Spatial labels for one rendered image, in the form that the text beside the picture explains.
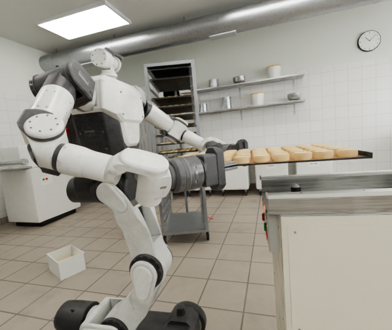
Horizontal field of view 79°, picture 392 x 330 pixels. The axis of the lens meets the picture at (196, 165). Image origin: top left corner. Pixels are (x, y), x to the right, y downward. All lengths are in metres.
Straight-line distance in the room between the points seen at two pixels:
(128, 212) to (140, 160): 0.46
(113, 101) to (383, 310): 1.04
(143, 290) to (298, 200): 0.67
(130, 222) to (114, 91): 0.49
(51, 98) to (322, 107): 4.49
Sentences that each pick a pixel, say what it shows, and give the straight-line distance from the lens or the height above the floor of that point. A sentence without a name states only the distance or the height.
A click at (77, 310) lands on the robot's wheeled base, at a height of 0.35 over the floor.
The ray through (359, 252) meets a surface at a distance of 0.84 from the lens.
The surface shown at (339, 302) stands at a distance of 0.90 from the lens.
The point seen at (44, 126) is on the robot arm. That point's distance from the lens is 0.62.
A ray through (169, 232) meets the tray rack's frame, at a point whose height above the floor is 0.15.
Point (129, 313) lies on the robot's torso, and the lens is 1.22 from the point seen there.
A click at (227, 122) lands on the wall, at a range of 4.83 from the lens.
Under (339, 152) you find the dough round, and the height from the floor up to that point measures 1.01.
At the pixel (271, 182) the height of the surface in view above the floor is 0.88.
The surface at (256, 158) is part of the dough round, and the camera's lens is 0.72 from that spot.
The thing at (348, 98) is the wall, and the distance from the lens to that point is 4.95.
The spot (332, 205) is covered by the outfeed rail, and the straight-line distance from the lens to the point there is 0.79.
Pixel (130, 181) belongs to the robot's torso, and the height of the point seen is 0.93.
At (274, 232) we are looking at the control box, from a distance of 0.83.
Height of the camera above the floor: 1.09
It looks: 7 degrees down
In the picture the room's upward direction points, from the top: 5 degrees counter-clockwise
